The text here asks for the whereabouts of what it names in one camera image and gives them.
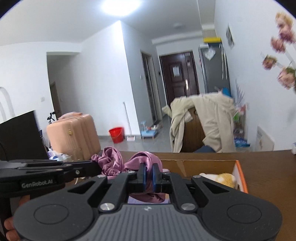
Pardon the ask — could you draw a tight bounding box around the mauve satin cloth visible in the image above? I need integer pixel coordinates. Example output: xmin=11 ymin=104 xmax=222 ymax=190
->
xmin=91 ymin=147 xmax=169 ymax=204

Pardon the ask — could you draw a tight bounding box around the person's left hand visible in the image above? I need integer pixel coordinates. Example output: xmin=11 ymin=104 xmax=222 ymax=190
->
xmin=4 ymin=195 xmax=30 ymax=241

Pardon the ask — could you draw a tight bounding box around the black paper shopping bag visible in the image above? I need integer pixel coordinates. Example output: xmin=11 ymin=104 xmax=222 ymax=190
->
xmin=0 ymin=86 xmax=50 ymax=161

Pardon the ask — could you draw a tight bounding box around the red orange cardboard box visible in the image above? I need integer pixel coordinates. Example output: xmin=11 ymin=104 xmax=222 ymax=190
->
xmin=162 ymin=159 xmax=248 ymax=193

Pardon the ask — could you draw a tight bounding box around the pink hard-shell suitcase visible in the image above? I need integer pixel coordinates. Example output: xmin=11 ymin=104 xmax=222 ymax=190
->
xmin=47 ymin=114 xmax=101 ymax=160

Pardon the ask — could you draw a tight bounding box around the blue pet feeder stand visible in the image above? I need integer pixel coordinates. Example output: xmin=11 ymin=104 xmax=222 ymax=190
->
xmin=140 ymin=121 xmax=158 ymax=139

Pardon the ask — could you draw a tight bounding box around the white mop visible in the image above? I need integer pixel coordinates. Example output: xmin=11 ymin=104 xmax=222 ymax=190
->
xmin=123 ymin=102 xmax=136 ymax=142

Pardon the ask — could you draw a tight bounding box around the brown wooden chair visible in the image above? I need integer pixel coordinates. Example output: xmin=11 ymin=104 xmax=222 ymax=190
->
xmin=181 ymin=108 xmax=205 ymax=153

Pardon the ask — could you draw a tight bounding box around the red plastic bucket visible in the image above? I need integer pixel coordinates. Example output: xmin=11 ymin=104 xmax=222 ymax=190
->
xmin=108 ymin=127 xmax=125 ymax=144

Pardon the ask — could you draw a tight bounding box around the white orange plush toy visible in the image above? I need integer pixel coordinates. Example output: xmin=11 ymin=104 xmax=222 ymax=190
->
xmin=199 ymin=173 xmax=237 ymax=189

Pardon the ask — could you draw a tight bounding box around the beige coat on chair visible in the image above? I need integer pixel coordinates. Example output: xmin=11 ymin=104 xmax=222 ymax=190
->
xmin=162 ymin=92 xmax=236 ymax=153

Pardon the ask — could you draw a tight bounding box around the dark brown entrance door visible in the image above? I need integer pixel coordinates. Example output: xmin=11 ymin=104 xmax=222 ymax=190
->
xmin=159 ymin=51 xmax=200 ymax=105

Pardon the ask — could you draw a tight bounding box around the grey refrigerator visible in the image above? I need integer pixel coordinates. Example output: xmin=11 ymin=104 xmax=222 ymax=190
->
xmin=199 ymin=43 xmax=231 ymax=96

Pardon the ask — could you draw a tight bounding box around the small white medicine bottle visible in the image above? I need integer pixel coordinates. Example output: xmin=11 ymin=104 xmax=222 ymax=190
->
xmin=291 ymin=143 xmax=296 ymax=155

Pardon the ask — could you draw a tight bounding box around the yellow box on refrigerator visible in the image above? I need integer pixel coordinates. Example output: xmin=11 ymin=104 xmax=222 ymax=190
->
xmin=203 ymin=37 xmax=222 ymax=44

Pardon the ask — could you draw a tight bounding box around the dried pink rose bouquet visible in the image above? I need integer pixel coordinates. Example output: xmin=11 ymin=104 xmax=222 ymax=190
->
xmin=262 ymin=12 xmax=295 ymax=92

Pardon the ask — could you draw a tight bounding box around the black camera tripod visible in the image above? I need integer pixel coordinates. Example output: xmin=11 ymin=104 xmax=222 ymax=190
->
xmin=47 ymin=111 xmax=56 ymax=124

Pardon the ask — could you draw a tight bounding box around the wall electrical panel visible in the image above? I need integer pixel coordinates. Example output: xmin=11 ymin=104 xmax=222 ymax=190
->
xmin=226 ymin=25 xmax=234 ymax=49

